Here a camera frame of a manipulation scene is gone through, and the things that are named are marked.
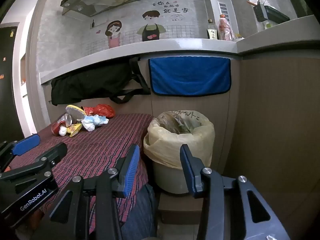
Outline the cartoon wall poster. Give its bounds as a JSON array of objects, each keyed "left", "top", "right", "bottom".
[{"left": 82, "top": 0, "right": 207, "bottom": 53}]

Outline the brown cardboard box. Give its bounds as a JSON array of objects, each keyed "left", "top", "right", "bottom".
[{"left": 157, "top": 191, "right": 204, "bottom": 224}]

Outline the white and blue wrapper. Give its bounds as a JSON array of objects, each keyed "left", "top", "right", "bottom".
[{"left": 81, "top": 114, "right": 110, "bottom": 132}]

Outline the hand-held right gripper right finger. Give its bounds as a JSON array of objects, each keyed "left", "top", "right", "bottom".
[{"left": 179, "top": 144, "right": 297, "bottom": 240}]

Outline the blue towel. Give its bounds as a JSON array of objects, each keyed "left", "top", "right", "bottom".
[{"left": 148, "top": 57, "right": 231, "bottom": 97}]

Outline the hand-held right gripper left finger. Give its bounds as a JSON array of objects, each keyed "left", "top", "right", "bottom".
[{"left": 49, "top": 144, "right": 141, "bottom": 240}]

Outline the crushed red can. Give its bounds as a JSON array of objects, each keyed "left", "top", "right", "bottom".
[{"left": 51, "top": 114, "right": 74, "bottom": 136}]

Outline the dark sauce bottle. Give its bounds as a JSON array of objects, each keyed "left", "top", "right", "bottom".
[{"left": 206, "top": 19, "right": 220, "bottom": 40}]

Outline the blue denim cloth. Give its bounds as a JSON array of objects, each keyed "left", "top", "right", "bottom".
[{"left": 120, "top": 182, "right": 159, "bottom": 240}]

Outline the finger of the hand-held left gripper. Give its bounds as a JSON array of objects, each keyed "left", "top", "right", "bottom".
[
  {"left": 0, "top": 142, "right": 68, "bottom": 188},
  {"left": 0, "top": 134, "right": 41, "bottom": 173}
]

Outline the yellow wrapper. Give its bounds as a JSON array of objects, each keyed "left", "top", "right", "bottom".
[{"left": 66, "top": 123, "right": 83, "bottom": 137}]

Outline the red label bottle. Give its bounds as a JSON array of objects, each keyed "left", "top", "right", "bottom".
[{"left": 217, "top": 14, "right": 235, "bottom": 42}]

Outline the purple round lid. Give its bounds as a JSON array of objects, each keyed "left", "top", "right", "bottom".
[{"left": 65, "top": 104, "right": 87, "bottom": 121}]

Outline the white bin with plastic liner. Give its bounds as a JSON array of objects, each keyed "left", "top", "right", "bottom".
[{"left": 143, "top": 110, "right": 215, "bottom": 195}]

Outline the black utensil holder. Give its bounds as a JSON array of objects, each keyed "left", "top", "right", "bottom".
[{"left": 253, "top": 0, "right": 266, "bottom": 22}]

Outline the red plastic bag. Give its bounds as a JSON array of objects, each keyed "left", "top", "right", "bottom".
[{"left": 94, "top": 104, "right": 116, "bottom": 119}]

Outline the white vent grille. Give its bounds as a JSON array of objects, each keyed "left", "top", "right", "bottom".
[{"left": 217, "top": 2, "right": 230, "bottom": 22}]

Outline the red plaid cloth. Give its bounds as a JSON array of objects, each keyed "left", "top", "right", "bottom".
[{"left": 7, "top": 113, "right": 154, "bottom": 230}]

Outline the black bag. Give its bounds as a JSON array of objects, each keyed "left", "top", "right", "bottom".
[{"left": 51, "top": 56, "right": 151, "bottom": 106}]

